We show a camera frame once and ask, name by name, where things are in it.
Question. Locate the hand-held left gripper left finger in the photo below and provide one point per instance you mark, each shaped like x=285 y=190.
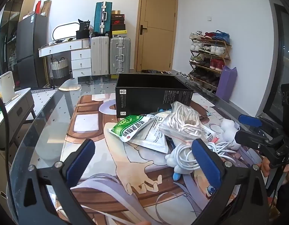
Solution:
x=81 y=157

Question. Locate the black refrigerator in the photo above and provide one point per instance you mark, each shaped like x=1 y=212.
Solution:
x=31 y=46

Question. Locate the purple bag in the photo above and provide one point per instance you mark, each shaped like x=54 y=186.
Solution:
x=226 y=84

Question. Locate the shoe rack with shoes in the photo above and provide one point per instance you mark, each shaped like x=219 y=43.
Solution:
x=210 y=49

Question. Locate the grey side table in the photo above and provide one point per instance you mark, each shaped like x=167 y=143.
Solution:
x=15 y=112

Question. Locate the white plush toy blue hair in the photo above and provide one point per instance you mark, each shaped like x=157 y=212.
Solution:
x=229 y=131

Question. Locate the oval mirror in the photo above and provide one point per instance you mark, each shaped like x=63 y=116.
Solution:
x=64 y=31

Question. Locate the white resealable packet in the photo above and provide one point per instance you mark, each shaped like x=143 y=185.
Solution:
x=209 y=134

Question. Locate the red box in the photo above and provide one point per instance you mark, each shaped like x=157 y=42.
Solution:
x=38 y=7

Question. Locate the white printed foil packet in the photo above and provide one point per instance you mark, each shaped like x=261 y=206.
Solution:
x=149 y=141

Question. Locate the teal suitcase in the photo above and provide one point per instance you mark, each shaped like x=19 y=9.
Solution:
x=102 y=18

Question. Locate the black storage box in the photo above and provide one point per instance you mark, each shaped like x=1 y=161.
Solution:
x=83 y=34

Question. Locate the woven basket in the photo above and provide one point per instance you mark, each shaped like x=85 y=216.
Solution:
x=59 y=68

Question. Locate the person's right hand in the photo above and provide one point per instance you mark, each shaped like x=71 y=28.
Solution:
x=265 y=167

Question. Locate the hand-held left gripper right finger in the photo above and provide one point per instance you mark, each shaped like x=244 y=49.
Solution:
x=206 y=161

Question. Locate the silver suitcase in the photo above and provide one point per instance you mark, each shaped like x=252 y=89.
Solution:
x=120 y=55

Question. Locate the tan wooden door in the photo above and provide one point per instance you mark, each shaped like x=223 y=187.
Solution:
x=158 y=39

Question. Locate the stack of shoe boxes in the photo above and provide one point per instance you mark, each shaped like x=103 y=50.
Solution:
x=118 y=23

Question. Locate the black bag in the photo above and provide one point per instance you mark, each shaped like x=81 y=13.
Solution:
x=84 y=25

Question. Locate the white suitcase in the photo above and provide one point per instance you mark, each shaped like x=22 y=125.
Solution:
x=99 y=56

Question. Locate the black glass cabinet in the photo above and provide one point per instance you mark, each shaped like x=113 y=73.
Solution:
x=8 y=28

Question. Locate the white dresser with drawers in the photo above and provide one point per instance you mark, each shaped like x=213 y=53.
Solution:
x=81 y=56

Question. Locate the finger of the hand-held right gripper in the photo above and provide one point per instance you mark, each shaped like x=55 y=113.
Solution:
x=252 y=140
x=250 y=120

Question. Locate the green medicine packet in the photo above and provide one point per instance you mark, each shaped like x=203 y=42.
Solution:
x=125 y=129

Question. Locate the black cardboard box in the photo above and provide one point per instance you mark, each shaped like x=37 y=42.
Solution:
x=144 y=98

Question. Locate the wooden shoe rack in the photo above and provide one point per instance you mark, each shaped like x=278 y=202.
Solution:
x=225 y=43

